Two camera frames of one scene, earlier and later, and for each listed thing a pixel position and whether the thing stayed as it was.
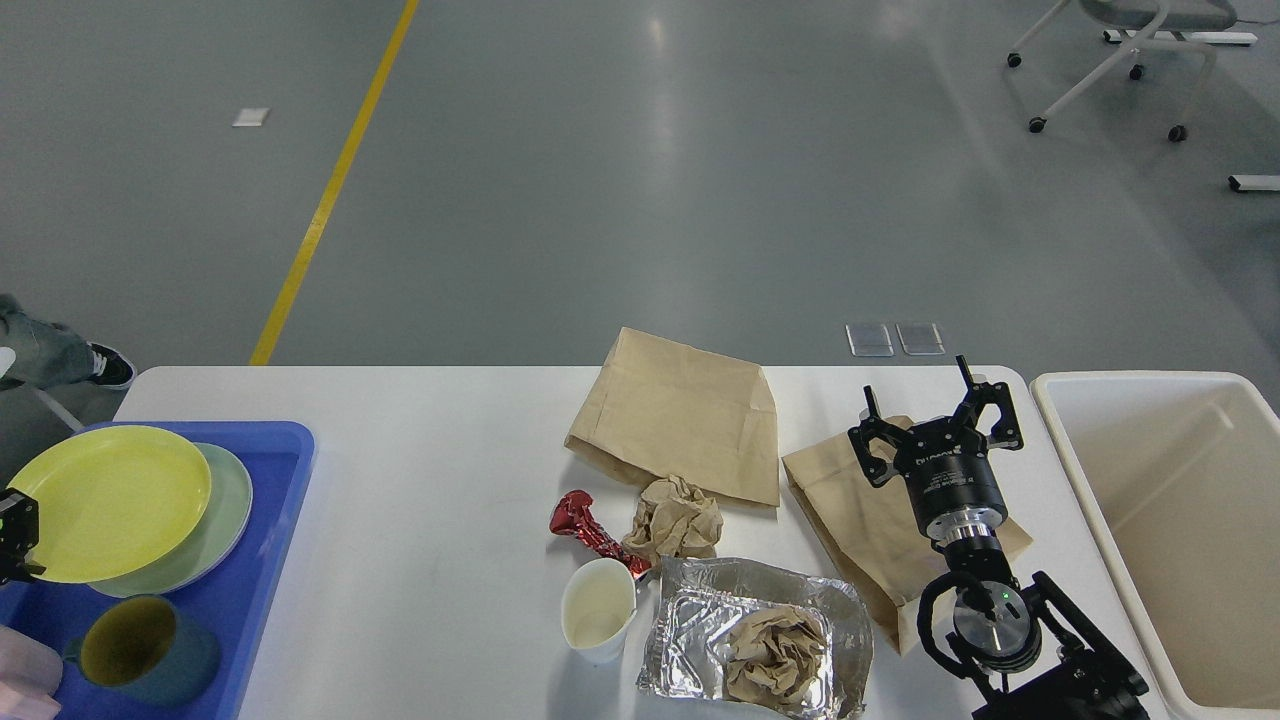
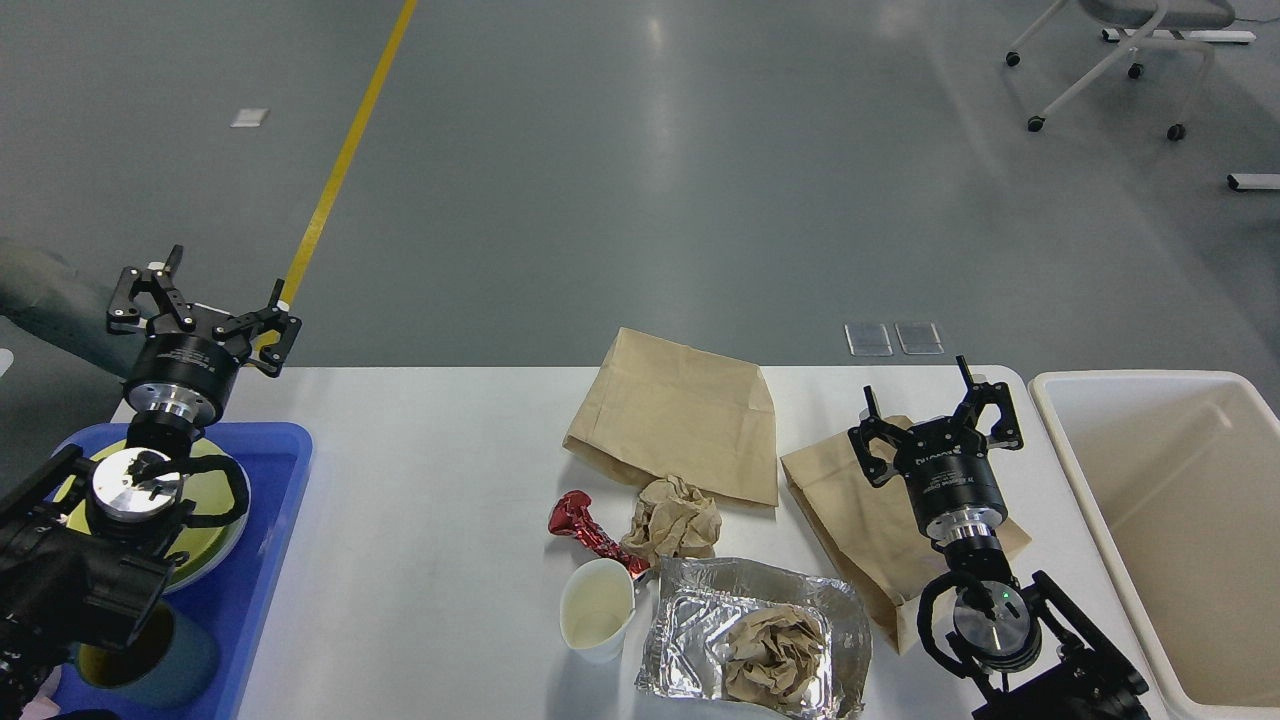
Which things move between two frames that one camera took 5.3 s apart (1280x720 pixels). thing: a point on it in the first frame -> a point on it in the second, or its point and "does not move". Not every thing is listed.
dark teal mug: (144, 653) does not move
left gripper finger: (19, 534) -> (188, 361)
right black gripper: (945, 462) does not move
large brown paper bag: (661, 409) does not move
